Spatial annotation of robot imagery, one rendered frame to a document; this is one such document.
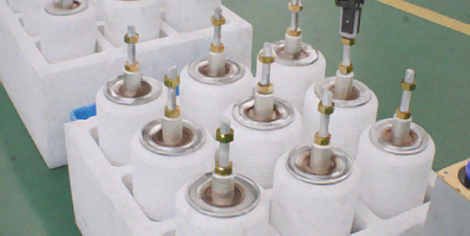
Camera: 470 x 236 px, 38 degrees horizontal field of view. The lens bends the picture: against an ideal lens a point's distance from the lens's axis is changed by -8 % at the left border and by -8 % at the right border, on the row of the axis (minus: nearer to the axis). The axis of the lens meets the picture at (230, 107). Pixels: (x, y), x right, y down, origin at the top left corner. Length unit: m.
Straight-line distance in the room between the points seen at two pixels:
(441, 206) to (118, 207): 0.37
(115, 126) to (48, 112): 0.28
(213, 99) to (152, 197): 0.17
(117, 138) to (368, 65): 0.80
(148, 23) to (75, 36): 0.13
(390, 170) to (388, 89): 0.68
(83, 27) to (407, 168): 0.58
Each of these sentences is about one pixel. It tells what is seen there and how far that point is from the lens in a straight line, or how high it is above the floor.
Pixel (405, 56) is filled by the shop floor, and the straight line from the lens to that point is 1.65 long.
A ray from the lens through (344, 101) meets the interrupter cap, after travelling 0.91.
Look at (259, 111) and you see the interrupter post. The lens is 0.86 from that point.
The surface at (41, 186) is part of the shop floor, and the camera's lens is 1.19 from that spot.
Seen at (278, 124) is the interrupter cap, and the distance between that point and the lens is 0.85.
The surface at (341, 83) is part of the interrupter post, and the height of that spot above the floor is 0.27.
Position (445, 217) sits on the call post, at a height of 0.28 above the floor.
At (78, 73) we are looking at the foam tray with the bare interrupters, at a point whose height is 0.17.
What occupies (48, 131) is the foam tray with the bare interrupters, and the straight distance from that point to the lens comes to 1.18.
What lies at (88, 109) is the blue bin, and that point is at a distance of 1.15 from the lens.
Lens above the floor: 0.70
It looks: 31 degrees down
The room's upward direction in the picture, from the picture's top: 2 degrees clockwise
